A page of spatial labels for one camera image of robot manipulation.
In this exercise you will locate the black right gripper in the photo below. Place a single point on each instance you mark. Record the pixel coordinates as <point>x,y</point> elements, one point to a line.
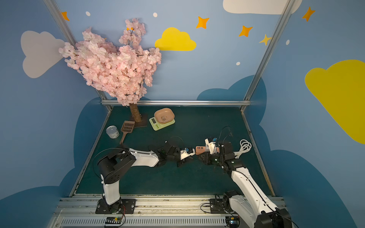
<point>207,156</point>

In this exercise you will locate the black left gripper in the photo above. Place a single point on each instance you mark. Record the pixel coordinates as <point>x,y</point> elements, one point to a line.
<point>180,161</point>

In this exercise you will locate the orange power strip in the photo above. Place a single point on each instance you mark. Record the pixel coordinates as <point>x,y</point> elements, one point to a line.
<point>206,149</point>

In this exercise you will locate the green electronic kitchen scale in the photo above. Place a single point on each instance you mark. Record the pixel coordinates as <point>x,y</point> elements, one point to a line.
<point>158,126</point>

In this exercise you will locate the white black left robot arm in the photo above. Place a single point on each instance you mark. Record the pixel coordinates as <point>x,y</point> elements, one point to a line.
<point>113,166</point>

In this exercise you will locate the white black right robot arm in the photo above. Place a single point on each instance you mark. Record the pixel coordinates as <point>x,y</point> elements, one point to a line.
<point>252,206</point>

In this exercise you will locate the pink panda pet bowl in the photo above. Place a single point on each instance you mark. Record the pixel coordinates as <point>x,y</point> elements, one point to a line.
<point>164,115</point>

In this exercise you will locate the brown plastic litter scoop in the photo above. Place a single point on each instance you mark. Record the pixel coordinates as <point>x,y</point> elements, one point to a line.
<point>127,128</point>

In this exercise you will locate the silver tin can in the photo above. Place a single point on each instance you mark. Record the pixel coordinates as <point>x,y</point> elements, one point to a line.
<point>112,132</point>

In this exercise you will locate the small black controller box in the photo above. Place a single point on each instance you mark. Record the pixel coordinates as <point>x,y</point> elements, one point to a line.
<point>232,222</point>

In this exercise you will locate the small green circuit board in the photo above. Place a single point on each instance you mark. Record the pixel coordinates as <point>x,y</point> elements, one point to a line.
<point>113,221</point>

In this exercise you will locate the artificial cherry blossom tree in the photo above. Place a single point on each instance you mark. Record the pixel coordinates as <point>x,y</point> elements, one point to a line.
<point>123,72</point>

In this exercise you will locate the dark metal tree base plate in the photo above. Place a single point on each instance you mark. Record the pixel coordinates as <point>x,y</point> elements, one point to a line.
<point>144,121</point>

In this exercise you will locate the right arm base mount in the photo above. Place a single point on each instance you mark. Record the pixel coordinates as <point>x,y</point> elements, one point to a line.
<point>230,203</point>

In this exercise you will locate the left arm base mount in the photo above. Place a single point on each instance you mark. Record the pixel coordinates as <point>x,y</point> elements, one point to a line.
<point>121,206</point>

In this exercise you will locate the aluminium frame rail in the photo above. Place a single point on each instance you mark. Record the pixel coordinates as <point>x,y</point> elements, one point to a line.
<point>194,103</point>

